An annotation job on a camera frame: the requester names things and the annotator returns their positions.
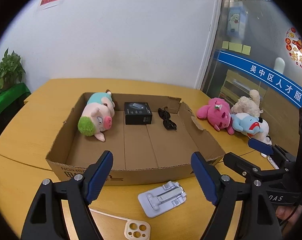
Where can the pig plush toy green hair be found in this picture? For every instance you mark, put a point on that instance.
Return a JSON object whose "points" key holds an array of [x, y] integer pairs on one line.
{"points": [[97, 115]]}

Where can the white folding phone stand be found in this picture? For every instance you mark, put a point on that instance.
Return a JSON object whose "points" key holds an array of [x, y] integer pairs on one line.
{"points": [[162, 199]]}

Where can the cream white plush dog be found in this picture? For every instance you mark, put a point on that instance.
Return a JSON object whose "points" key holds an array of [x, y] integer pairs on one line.
{"points": [[251, 106]]}

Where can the black sunglasses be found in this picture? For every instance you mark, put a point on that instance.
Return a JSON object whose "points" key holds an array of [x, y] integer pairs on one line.
{"points": [[166, 118]]}

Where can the blue banner strip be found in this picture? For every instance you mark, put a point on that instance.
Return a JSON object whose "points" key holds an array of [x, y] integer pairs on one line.
{"points": [[277, 81]]}

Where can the black product box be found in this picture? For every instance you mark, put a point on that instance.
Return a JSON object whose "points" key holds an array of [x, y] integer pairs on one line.
{"points": [[137, 113]]}

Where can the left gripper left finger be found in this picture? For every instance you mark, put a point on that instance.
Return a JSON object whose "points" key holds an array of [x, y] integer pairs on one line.
{"points": [[45, 218]]}

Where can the operator hand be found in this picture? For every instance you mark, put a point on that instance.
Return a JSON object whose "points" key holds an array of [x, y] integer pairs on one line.
{"points": [[290, 213]]}

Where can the pink plush toy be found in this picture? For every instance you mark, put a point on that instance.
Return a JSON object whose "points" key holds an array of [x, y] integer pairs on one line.
{"points": [[218, 114]]}

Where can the green cloth table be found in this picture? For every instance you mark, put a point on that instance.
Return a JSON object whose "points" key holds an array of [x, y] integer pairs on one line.
{"points": [[9, 96]]}

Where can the clear beige phone case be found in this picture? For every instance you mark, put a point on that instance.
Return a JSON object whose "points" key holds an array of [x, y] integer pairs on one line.
{"points": [[134, 229]]}

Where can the green potted plant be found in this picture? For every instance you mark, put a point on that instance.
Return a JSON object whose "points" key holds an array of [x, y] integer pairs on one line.
{"points": [[11, 70]]}

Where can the red window decoration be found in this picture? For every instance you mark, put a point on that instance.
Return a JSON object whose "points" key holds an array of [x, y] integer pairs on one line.
{"points": [[293, 45]]}

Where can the cartoon poster on glass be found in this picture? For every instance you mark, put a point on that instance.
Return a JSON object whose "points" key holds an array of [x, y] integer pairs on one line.
{"points": [[237, 20]]}

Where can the blue plush toy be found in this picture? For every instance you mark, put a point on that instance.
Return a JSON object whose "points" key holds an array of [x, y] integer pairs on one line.
{"points": [[246, 124]]}

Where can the small white packet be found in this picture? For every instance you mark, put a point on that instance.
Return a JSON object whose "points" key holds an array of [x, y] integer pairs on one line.
{"points": [[270, 160]]}

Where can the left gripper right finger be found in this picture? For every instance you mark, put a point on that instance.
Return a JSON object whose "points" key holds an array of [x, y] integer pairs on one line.
{"points": [[257, 218]]}

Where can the yellow sticky notes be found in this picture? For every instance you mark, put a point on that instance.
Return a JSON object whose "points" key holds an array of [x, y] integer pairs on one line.
{"points": [[236, 47]]}

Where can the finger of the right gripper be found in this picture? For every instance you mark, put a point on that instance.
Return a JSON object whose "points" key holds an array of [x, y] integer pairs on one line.
{"points": [[260, 146], [241, 166]]}

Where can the brown cardboard box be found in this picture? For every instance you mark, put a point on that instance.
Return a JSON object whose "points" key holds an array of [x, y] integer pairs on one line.
{"points": [[143, 154]]}

